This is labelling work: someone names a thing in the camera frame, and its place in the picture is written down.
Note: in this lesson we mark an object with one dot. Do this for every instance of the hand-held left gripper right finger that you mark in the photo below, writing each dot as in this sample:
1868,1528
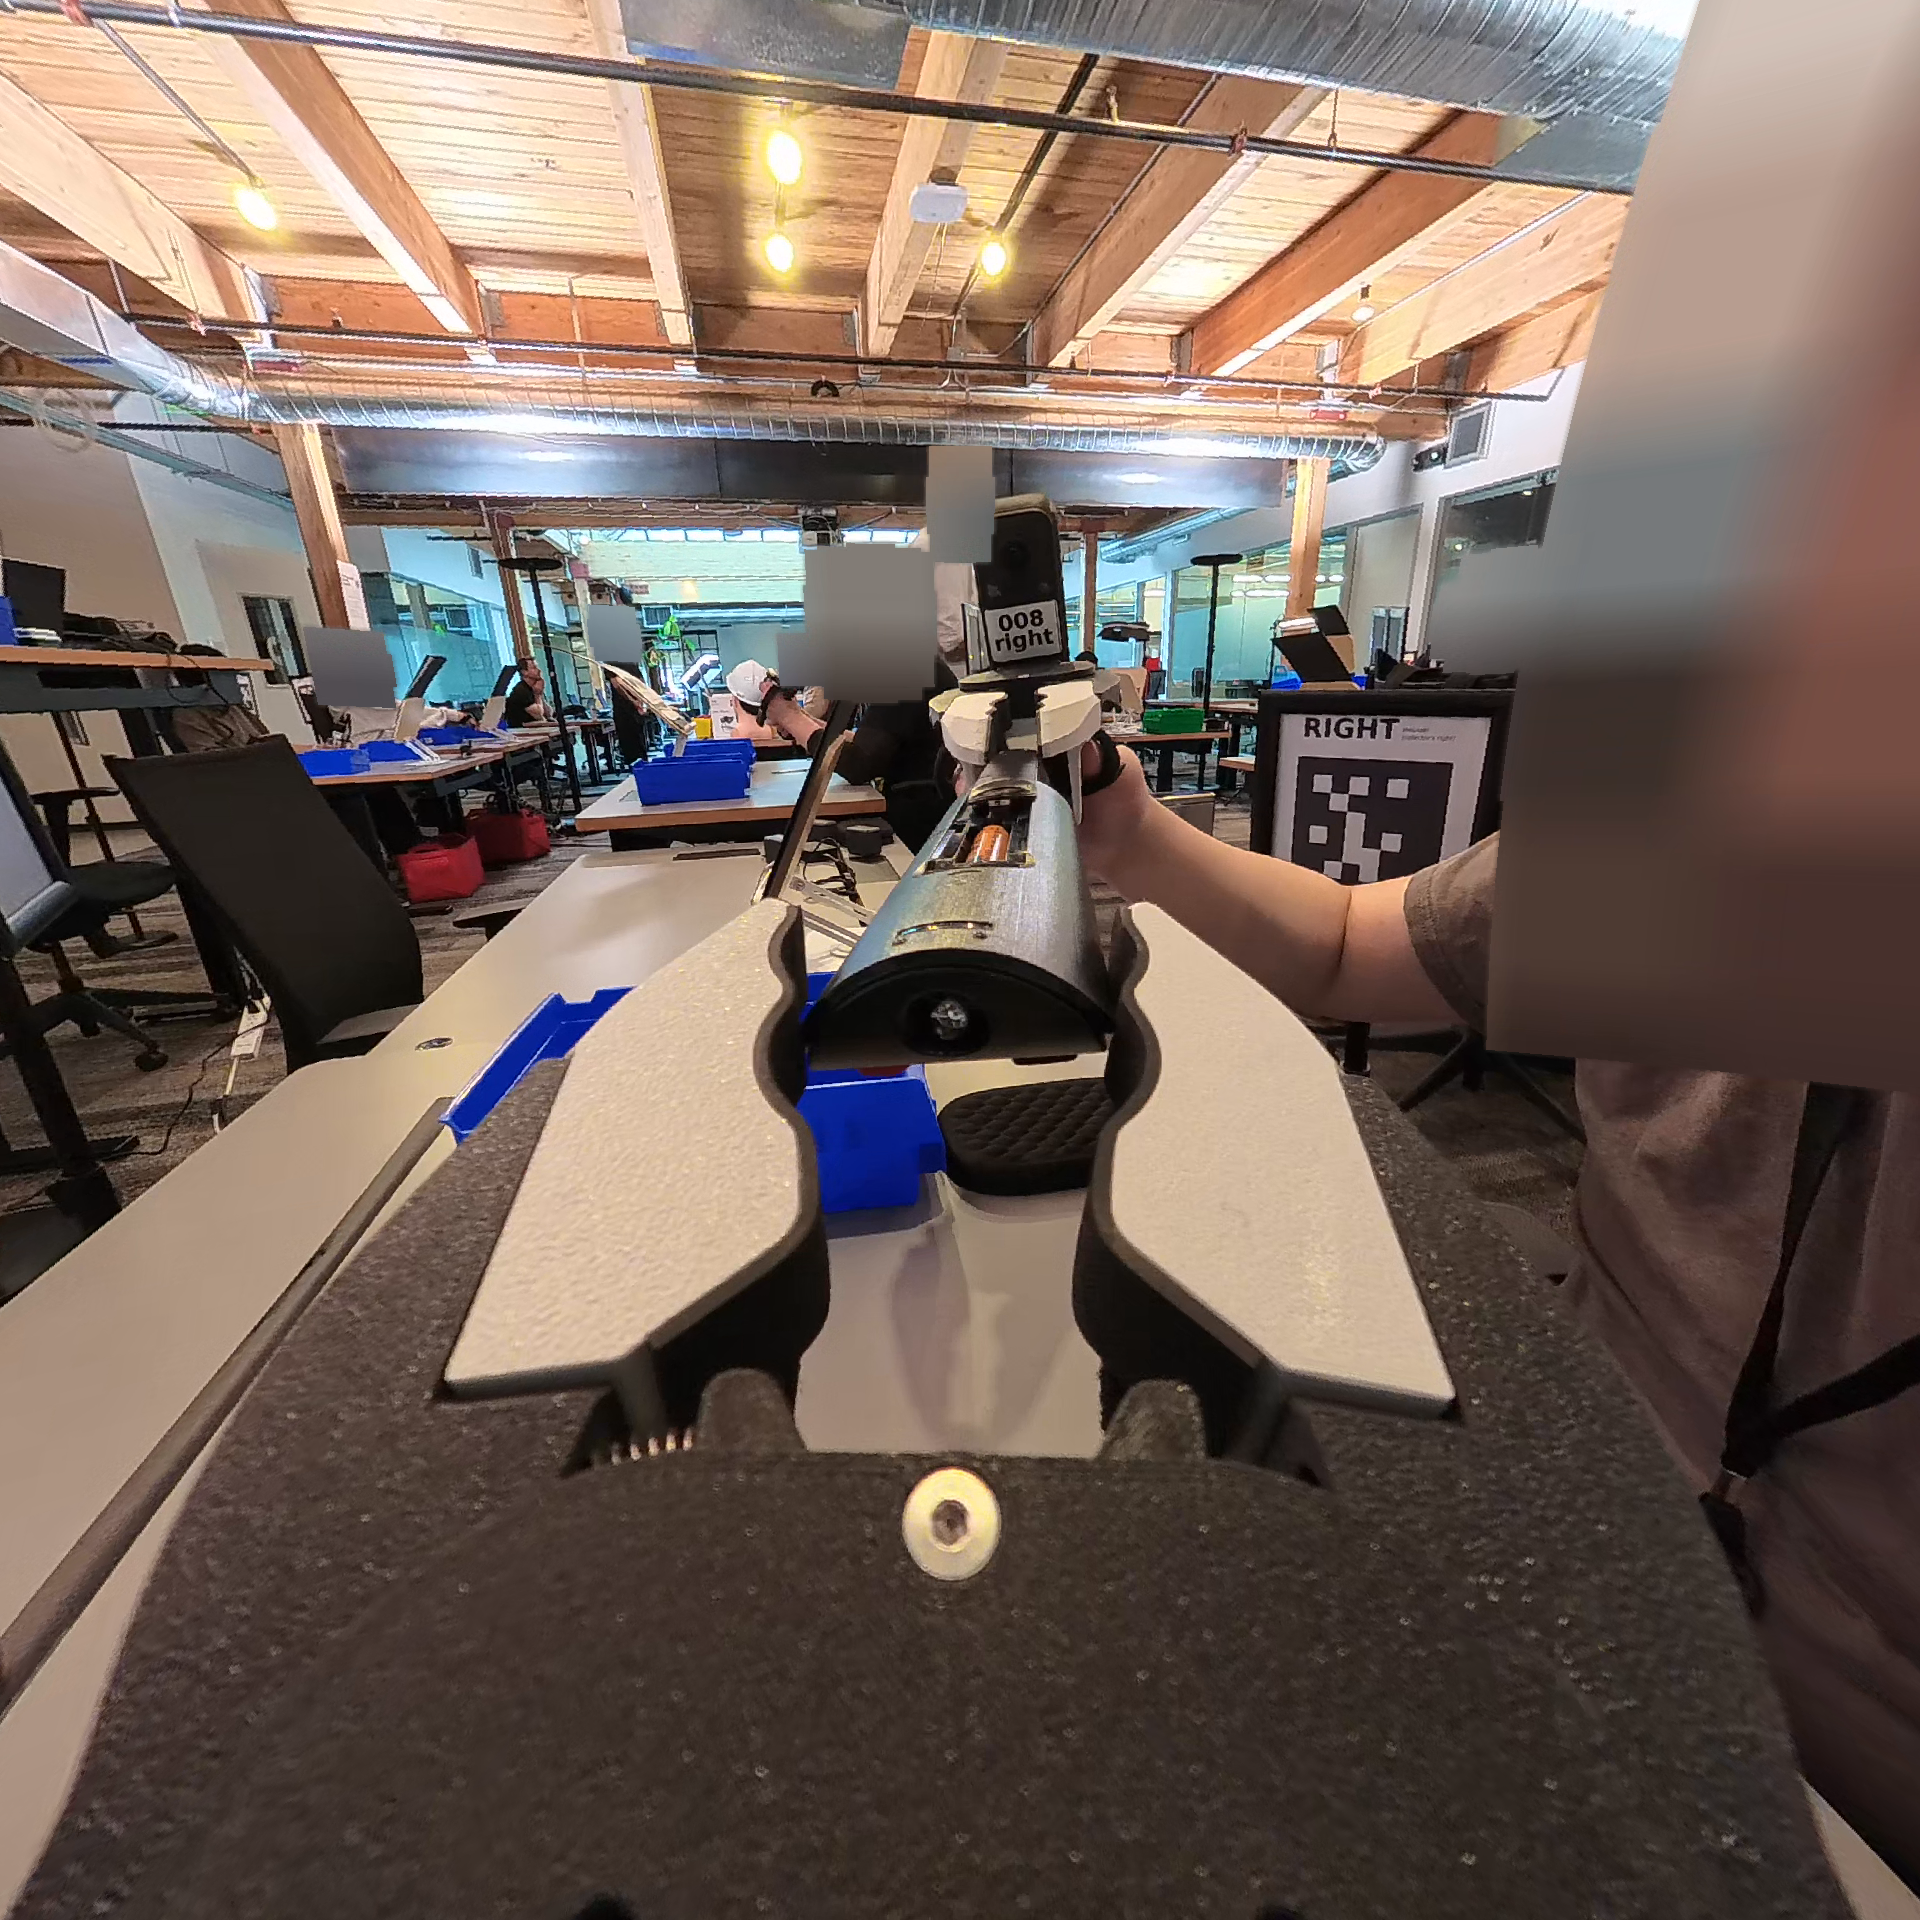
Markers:
1279,1216

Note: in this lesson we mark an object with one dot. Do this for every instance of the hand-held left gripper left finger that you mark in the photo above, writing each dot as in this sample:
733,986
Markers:
644,1201

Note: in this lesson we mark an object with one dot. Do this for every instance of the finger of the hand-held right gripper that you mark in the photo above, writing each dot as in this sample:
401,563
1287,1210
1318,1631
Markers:
985,724
1080,716

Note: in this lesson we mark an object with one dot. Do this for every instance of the orange aaa battery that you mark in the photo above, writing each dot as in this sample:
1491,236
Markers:
991,844

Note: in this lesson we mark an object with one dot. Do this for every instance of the black remote control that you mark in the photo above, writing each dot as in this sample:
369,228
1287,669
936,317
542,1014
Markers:
976,933

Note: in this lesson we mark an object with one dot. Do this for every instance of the blue plastic bin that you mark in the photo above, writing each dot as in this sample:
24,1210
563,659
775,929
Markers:
878,1146

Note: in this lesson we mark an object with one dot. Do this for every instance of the person's right forearm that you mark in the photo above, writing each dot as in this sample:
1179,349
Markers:
1288,933

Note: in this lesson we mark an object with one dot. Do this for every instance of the person's right hand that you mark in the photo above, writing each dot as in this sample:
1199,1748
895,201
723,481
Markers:
1118,825

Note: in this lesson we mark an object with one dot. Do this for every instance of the green crate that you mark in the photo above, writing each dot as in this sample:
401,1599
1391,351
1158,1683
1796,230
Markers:
1172,719

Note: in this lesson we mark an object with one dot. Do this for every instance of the grey waste bin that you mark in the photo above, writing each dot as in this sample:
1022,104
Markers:
1188,821

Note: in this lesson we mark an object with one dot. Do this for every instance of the black floor lamp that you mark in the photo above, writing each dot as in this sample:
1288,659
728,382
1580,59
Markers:
1199,627

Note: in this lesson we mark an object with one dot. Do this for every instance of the white board stand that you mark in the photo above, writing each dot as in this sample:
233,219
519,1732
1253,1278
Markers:
821,895

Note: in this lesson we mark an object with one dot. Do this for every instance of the black textured mat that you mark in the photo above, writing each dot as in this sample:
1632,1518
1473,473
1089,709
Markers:
1026,1136

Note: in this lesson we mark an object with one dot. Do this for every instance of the framed checkered tag sign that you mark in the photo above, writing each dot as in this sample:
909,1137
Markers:
1349,812

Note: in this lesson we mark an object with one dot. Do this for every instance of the grey neighbouring table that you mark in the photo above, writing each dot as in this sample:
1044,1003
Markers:
705,821

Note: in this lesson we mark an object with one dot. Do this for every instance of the small blue background bin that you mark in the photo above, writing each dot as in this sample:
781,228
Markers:
693,774

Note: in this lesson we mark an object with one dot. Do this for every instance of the red bag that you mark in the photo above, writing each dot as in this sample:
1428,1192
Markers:
443,871
510,838

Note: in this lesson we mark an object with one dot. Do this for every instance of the person's taupe shirt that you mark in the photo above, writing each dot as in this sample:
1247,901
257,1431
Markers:
1681,1278

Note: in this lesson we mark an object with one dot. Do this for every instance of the white power strip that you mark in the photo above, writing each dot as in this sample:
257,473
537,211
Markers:
248,1044

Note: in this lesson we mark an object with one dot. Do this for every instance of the black office chair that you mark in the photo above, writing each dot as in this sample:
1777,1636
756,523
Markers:
106,883
285,883

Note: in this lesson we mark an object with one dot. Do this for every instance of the long background desk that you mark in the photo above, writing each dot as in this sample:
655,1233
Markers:
403,768

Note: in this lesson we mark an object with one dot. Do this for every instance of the white ceiling detector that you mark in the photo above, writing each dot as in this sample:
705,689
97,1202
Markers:
941,203

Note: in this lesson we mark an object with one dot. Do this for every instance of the wooden background desk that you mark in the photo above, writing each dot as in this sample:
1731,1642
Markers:
137,659

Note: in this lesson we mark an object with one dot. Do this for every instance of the thin silver air duct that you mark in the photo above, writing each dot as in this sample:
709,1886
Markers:
750,412

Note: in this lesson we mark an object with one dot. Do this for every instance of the black rectangular ceiling duct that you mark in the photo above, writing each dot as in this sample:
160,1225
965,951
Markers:
599,467

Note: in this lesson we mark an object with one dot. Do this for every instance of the wall vent grille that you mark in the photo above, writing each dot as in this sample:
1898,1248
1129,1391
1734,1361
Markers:
1473,435

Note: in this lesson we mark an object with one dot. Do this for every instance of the large silver air duct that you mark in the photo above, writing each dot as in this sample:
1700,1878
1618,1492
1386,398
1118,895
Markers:
1349,63

